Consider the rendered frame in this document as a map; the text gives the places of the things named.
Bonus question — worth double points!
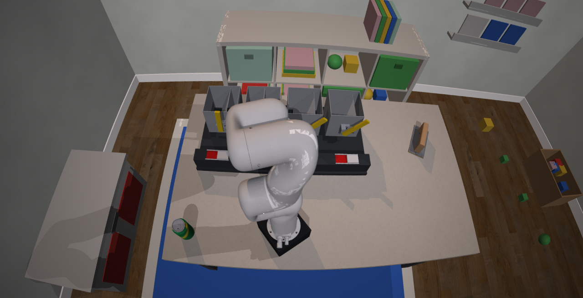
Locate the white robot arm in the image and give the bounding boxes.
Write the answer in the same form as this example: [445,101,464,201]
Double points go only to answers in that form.
[225,98,318,248]

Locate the sanding float with wooden handle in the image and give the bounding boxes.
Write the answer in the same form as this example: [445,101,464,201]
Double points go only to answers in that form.
[408,122,429,158]

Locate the green drink can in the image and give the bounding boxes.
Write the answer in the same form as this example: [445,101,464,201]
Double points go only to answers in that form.
[172,218,194,240]

